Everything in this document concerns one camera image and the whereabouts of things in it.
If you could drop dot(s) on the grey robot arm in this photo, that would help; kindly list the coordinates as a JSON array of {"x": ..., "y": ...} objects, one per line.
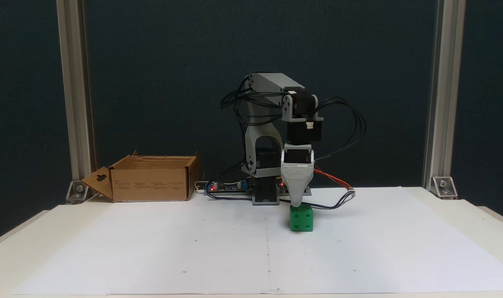
[{"x": 268, "y": 82}]

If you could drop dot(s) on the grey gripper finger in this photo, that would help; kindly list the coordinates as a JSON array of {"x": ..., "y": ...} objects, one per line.
[{"x": 297, "y": 178}]

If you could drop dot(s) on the brown cardboard box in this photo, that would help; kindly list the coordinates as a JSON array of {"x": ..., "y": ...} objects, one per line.
[{"x": 152, "y": 182}]

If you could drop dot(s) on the green dice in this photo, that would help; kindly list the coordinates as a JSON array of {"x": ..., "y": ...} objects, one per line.
[{"x": 301, "y": 219}]

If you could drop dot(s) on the metal corner bracket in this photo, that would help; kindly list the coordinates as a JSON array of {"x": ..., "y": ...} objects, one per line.
[
  {"x": 444, "y": 187},
  {"x": 78, "y": 191}
]

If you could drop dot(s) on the aluminium frame post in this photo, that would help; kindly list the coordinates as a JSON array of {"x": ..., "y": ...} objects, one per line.
[
  {"x": 75, "y": 82},
  {"x": 444, "y": 82}
]

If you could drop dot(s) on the blue circuit board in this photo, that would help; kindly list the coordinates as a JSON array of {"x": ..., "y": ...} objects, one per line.
[{"x": 228, "y": 189}]

